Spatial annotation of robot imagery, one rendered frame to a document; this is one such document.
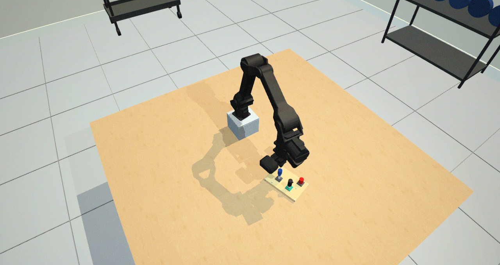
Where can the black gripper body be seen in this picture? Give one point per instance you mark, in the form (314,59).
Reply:
(270,163)

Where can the pale yellow circuit board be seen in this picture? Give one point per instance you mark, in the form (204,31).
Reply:
(287,182)

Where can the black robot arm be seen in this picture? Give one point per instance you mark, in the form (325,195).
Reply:
(285,117)

